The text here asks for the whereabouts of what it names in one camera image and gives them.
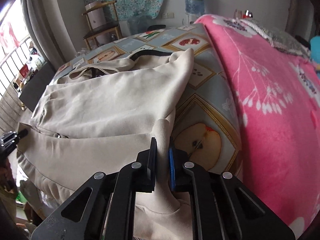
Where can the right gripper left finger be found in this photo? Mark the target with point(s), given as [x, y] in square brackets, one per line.
[104, 206]

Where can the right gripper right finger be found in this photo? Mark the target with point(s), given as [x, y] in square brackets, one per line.
[221, 206]

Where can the beige zip hoodie jacket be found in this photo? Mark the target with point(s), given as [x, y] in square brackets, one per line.
[98, 119]

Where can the fruit pattern blue tablecloth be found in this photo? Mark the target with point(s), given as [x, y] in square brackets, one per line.
[207, 98]

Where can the grey curtain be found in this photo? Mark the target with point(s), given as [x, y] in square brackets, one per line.
[56, 27]

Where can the pink floral blanket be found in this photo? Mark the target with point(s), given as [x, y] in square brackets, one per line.
[277, 100]

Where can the wooden chair black seat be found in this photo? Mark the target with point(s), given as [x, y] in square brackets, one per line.
[102, 19]

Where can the grey lace pillow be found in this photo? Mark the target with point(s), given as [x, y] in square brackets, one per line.
[278, 39]

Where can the black rice cooker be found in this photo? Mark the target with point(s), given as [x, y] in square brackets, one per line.
[156, 27]

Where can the blue plush pillow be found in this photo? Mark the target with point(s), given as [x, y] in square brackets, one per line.
[315, 51]

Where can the clear glass jar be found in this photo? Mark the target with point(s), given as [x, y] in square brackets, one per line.
[237, 14]

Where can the red thermos cup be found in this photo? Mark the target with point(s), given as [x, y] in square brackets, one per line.
[247, 14]

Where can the blue water bottle jug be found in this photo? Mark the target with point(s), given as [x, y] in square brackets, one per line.
[194, 7]

